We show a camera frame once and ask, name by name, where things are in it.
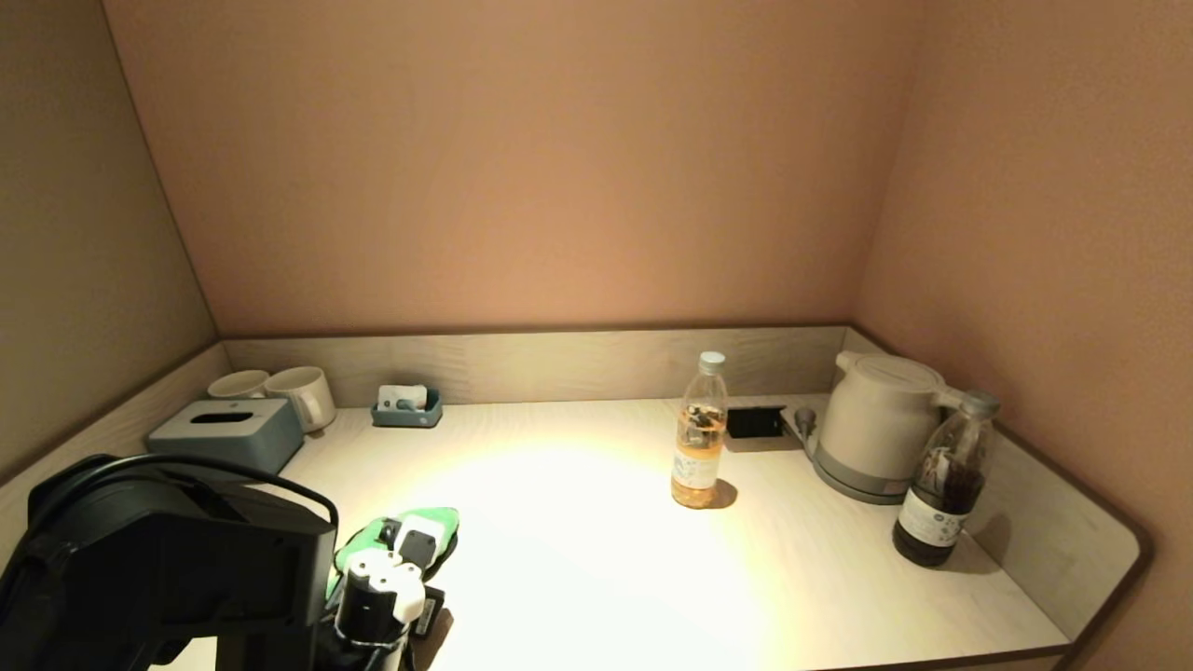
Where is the white ceramic mug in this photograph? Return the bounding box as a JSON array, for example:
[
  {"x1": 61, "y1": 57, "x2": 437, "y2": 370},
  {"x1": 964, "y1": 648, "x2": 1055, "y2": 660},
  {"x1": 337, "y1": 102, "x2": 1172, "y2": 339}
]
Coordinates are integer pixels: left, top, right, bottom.
[
  {"x1": 208, "y1": 369, "x2": 271, "y2": 402},
  {"x1": 265, "y1": 366, "x2": 337, "y2": 434}
]

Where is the green microfibre cloth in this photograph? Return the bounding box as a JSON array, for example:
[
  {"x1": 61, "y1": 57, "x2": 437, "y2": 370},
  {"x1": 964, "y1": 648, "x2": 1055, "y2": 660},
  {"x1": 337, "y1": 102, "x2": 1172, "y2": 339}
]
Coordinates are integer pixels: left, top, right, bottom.
[{"x1": 328, "y1": 507, "x2": 460, "y2": 603}]

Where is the blue-grey tissue box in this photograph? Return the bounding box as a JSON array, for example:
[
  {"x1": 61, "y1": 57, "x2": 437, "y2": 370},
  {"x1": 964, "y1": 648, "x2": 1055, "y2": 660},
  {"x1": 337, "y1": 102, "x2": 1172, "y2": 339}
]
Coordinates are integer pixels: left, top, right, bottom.
[{"x1": 146, "y1": 398, "x2": 306, "y2": 478}]

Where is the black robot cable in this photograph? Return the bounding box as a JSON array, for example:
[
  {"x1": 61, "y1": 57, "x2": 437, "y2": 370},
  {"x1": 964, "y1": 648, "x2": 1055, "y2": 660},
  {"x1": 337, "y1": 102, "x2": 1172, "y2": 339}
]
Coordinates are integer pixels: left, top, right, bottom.
[{"x1": 26, "y1": 453, "x2": 340, "y2": 541}]

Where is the grey kettle base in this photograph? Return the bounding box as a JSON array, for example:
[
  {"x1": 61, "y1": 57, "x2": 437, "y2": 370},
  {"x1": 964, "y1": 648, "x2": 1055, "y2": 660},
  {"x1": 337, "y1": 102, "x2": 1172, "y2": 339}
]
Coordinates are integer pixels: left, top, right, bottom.
[{"x1": 809, "y1": 438, "x2": 919, "y2": 507}]

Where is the clear bottle orange tea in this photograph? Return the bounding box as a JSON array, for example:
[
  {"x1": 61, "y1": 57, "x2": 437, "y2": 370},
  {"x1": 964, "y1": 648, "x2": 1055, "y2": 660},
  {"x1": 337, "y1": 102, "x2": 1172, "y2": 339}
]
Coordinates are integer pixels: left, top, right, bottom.
[{"x1": 671, "y1": 351, "x2": 729, "y2": 510}]

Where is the black recessed power socket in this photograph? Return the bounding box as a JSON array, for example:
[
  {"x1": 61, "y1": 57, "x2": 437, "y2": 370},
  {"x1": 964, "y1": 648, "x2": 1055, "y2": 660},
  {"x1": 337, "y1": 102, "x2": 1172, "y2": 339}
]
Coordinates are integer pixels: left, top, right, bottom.
[{"x1": 726, "y1": 405, "x2": 786, "y2": 440}]

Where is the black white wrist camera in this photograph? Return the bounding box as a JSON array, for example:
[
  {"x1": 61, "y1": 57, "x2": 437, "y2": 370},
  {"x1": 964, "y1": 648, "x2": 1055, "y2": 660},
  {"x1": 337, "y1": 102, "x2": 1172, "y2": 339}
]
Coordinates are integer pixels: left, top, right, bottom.
[{"x1": 331, "y1": 547, "x2": 427, "y2": 653}]

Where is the small blue tray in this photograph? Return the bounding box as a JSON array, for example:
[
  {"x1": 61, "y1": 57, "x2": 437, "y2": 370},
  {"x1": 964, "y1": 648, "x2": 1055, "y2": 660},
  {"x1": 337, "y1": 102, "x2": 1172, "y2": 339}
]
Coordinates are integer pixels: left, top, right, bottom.
[{"x1": 372, "y1": 389, "x2": 444, "y2": 430}]

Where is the white electric kettle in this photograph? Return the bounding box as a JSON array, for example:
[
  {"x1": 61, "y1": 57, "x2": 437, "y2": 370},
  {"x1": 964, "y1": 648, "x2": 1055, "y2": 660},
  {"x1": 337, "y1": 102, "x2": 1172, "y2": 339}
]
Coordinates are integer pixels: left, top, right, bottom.
[{"x1": 817, "y1": 350, "x2": 970, "y2": 484}]

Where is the dark drink bottle white label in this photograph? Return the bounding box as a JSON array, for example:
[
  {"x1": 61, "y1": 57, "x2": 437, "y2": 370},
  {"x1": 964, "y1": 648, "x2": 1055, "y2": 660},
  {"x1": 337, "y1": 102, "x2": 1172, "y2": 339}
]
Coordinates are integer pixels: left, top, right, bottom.
[{"x1": 893, "y1": 390, "x2": 1001, "y2": 568}]

